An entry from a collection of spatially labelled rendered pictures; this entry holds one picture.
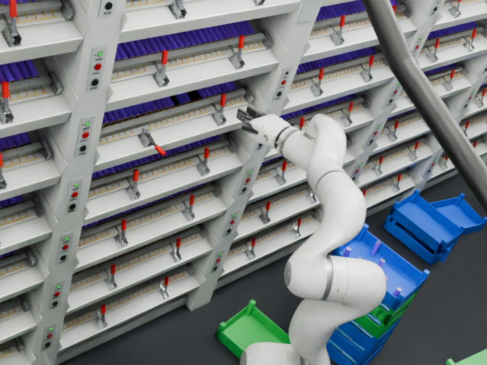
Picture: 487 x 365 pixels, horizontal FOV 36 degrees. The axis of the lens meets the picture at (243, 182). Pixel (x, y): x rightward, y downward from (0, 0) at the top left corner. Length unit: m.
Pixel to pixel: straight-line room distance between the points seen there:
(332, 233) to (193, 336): 1.36
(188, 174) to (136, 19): 0.68
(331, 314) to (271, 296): 1.41
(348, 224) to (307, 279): 0.15
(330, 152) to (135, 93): 0.51
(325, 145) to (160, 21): 0.50
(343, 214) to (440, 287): 1.98
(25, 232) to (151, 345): 0.93
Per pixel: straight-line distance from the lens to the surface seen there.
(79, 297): 2.44
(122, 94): 1.90
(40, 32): 1.67
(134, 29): 1.78
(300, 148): 1.97
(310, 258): 1.60
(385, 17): 0.77
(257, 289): 3.13
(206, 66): 2.07
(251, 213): 2.87
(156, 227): 2.42
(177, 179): 2.30
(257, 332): 2.98
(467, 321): 3.49
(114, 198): 2.18
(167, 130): 2.14
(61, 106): 1.81
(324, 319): 1.73
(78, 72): 1.75
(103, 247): 2.32
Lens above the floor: 2.22
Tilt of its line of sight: 38 degrees down
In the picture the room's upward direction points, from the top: 20 degrees clockwise
